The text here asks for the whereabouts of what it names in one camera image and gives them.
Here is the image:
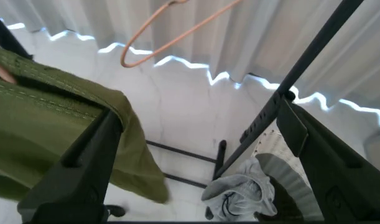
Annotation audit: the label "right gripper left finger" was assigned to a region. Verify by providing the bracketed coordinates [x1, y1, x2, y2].
[17, 108, 124, 222]

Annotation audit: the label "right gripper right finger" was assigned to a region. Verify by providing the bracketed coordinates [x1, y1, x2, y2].
[276, 98, 380, 222]

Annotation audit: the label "green long-sleeved shirt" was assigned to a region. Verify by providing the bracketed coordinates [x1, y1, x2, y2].
[0, 43, 170, 205]

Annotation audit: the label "white laundry basket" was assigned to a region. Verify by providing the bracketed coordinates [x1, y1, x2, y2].
[253, 129, 326, 222]

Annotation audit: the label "black clothes rack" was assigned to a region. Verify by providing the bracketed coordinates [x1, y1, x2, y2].
[0, 0, 364, 220]

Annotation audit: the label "pale grey shorts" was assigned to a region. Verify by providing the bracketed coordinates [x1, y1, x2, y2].
[201, 157, 278, 222]

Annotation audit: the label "white curtain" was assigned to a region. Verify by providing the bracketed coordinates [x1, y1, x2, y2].
[0, 0, 380, 127]

